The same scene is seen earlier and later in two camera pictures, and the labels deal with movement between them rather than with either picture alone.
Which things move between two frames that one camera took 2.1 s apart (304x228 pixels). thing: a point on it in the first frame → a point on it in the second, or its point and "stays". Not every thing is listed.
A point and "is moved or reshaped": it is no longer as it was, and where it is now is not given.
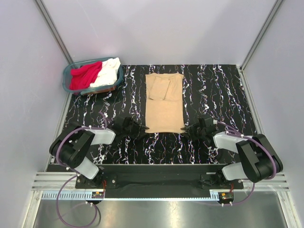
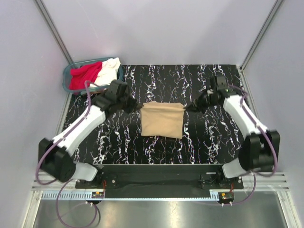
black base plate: x=159 y=178 stays
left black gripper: x=137 y=135 → x=134 y=105
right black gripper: x=190 y=129 → x=197 y=105
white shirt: x=108 y=74 stays
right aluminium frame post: x=275 y=8 stays
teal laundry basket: x=99 y=89 stays
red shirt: x=83 y=76 stays
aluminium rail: x=54 y=181 stays
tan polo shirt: x=164 y=103 is moved or reshaped
